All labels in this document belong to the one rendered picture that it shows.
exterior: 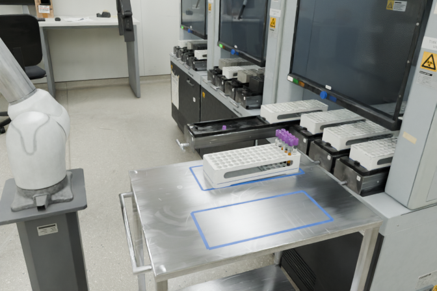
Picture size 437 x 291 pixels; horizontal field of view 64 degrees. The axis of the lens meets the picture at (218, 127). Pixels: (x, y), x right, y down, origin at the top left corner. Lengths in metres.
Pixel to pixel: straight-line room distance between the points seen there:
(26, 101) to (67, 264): 0.58
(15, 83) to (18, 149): 0.26
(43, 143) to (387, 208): 1.09
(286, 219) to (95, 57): 4.17
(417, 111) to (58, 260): 1.26
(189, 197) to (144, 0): 4.03
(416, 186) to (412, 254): 0.29
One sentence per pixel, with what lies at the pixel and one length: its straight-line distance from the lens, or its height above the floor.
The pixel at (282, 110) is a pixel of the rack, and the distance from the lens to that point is 1.56.
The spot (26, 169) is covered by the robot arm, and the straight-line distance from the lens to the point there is 1.23.
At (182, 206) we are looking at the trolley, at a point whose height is 0.82.
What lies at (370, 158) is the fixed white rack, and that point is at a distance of 1.26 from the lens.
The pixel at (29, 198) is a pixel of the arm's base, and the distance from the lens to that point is 1.29.
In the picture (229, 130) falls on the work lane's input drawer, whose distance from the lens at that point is 1.44.
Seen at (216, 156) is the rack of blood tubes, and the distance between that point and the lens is 1.09.
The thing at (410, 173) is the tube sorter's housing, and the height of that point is 0.86.
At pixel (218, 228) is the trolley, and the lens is 0.90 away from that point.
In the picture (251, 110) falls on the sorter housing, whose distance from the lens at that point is 1.91.
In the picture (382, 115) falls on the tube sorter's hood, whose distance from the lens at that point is 1.25.
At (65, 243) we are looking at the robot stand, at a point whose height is 0.54.
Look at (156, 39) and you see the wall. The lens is 4.94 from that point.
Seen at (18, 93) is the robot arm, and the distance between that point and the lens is 1.38.
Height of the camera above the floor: 1.39
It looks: 23 degrees down
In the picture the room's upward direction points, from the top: 2 degrees clockwise
